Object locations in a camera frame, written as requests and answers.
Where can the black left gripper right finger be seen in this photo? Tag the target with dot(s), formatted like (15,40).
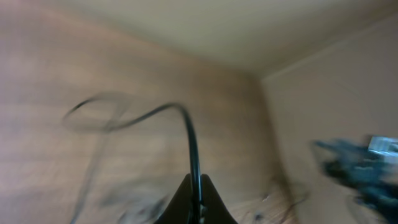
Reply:
(216,212)

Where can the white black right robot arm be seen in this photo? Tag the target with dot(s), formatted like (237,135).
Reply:
(363,169)

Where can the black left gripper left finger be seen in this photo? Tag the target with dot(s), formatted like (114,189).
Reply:
(178,210)

